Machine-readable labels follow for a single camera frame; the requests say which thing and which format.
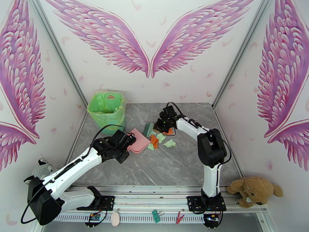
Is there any pink plastic dustpan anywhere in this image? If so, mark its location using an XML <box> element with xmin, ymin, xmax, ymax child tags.
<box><xmin>126</xmin><ymin>128</ymin><xmax>152</xmax><ymax>155</ymax></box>

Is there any green hand brush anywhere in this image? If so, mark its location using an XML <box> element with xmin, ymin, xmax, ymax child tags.
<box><xmin>142</xmin><ymin>122</ymin><xmax>155</xmax><ymax>138</ymax></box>

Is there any green bin with plastic bag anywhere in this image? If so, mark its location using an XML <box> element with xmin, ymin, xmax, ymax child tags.
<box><xmin>87</xmin><ymin>91</ymin><xmax>127</xmax><ymax>136</ymax></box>

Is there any small circuit board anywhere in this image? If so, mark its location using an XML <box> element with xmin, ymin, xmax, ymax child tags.
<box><xmin>202</xmin><ymin>212</ymin><xmax>222</xmax><ymax>227</ymax></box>
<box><xmin>84</xmin><ymin>212</ymin><xmax>107</xmax><ymax>227</ymax></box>

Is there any grey and white plush toy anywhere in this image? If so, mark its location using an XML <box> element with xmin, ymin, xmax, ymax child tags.
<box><xmin>24</xmin><ymin>159</ymin><xmax>55</xmax><ymax>184</ymax></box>

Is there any beige egg-shaped object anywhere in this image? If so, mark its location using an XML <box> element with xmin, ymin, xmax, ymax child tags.
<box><xmin>110</xmin><ymin>212</ymin><xmax>121</xmax><ymax>227</ymax></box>

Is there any green binder clip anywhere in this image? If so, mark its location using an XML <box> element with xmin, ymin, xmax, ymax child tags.
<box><xmin>151</xmin><ymin>209</ymin><xmax>163</xmax><ymax>223</ymax></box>

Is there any brown plush toy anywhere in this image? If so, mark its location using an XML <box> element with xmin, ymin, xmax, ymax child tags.
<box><xmin>226</xmin><ymin>176</ymin><xmax>284</xmax><ymax>209</ymax></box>

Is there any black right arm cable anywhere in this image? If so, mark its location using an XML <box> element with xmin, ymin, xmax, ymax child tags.
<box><xmin>166</xmin><ymin>102</ymin><xmax>187</xmax><ymax>119</ymax></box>

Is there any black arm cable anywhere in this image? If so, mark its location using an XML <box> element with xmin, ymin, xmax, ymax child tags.
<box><xmin>166</xmin><ymin>102</ymin><xmax>187</xmax><ymax>119</ymax></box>
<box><xmin>89</xmin><ymin>124</ymin><xmax>129</xmax><ymax>155</ymax></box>

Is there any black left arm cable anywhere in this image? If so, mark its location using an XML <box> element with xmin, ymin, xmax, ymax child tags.
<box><xmin>89</xmin><ymin>124</ymin><xmax>129</xmax><ymax>155</ymax></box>

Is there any aluminium mounting rail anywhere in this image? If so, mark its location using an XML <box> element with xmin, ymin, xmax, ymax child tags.
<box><xmin>36</xmin><ymin>185</ymin><xmax>270</xmax><ymax>225</ymax></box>

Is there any aluminium frame post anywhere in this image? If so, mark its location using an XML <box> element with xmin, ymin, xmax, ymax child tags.
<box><xmin>212</xmin><ymin>0</ymin><xmax>276</xmax><ymax>109</ymax></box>
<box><xmin>26</xmin><ymin>0</ymin><xmax>89</xmax><ymax>107</ymax></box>

